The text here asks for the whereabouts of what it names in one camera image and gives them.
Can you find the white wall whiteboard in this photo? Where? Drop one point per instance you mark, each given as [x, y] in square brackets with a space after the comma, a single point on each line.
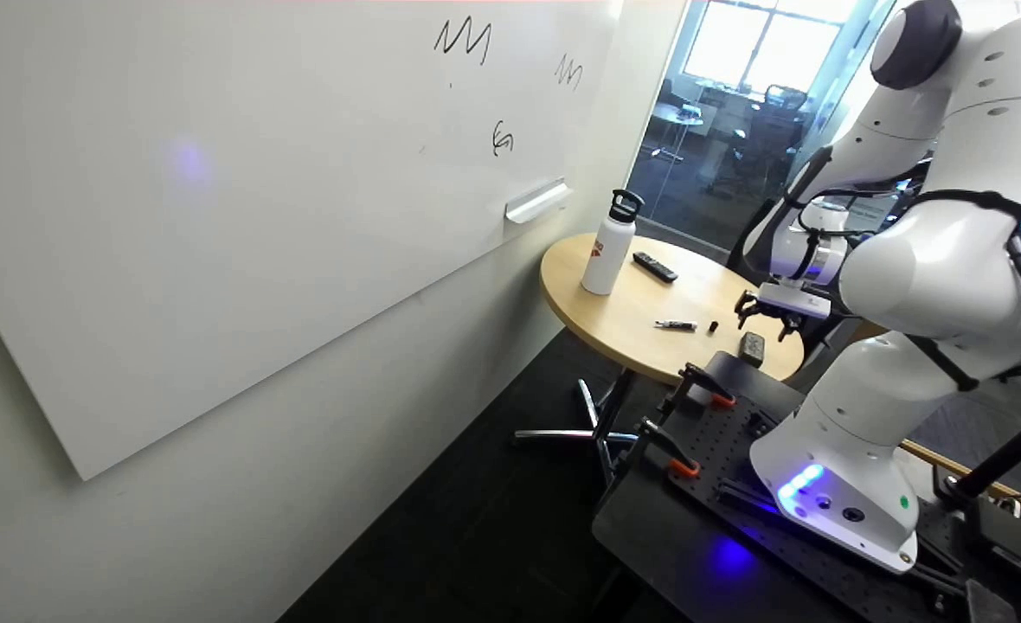
[242, 209]

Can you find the aluminium whiteboard marker tray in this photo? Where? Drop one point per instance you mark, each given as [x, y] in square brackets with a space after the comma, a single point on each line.
[538, 200]

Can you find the glass office window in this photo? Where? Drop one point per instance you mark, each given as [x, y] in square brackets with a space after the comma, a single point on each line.
[738, 91]

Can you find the light wooden board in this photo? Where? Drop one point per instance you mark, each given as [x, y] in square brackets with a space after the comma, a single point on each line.
[944, 458]

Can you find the round wooden table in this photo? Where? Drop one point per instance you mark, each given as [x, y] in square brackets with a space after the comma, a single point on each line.
[634, 316]

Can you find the black marker cap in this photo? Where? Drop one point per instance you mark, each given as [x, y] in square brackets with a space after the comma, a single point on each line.
[715, 325]

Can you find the black tripod pole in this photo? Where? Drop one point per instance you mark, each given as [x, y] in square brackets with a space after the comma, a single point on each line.
[1004, 451]

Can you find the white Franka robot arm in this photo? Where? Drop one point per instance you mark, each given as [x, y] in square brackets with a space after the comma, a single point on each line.
[944, 264]

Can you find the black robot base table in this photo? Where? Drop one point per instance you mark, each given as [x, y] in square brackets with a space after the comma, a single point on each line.
[703, 521]

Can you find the white bottle red logo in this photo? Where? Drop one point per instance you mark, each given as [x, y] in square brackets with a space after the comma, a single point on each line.
[606, 252]

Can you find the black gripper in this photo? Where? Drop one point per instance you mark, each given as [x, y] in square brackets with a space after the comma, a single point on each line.
[779, 316]

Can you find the white dry-erase marker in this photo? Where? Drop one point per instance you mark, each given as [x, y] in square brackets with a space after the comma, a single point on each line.
[677, 325]

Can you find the black remote control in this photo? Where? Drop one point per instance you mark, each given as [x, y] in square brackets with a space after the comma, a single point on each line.
[654, 269]

